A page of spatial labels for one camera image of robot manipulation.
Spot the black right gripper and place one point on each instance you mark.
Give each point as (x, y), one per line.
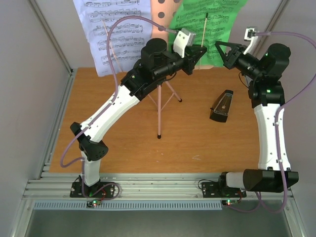
(232, 58)

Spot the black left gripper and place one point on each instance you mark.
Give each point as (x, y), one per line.
(194, 54)

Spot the green sheet music page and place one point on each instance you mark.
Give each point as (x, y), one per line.
(211, 20)

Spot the pink music stand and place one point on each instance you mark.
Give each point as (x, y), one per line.
(150, 72)

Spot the black metronome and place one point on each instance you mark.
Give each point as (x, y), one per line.
(220, 108)

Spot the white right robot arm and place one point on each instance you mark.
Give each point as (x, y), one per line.
(274, 173)

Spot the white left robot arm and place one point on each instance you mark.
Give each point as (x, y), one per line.
(92, 150)

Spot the white sheet music page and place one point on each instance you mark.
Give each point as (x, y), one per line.
(114, 49)

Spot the right controller board with LEDs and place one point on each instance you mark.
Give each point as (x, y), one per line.
(229, 202)

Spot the controller board with leds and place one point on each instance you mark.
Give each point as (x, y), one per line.
(229, 202)
(93, 203)

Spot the left controller board with LEDs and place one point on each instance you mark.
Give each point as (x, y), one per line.
(93, 203)

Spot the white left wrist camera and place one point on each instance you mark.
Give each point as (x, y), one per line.
(183, 39)

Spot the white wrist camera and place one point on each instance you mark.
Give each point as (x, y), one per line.
(250, 36)
(183, 39)

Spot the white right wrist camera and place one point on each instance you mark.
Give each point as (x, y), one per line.
(250, 36)

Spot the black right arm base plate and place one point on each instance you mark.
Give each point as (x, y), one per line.
(214, 190)

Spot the aluminium left corner post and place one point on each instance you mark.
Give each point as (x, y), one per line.
(35, 7)

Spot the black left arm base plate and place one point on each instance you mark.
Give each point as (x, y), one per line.
(98, 190)

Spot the grey slotted cable duct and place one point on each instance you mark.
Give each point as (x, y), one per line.
(128, 205)

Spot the aluminium mounting rail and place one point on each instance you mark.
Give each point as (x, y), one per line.
(133, 186)

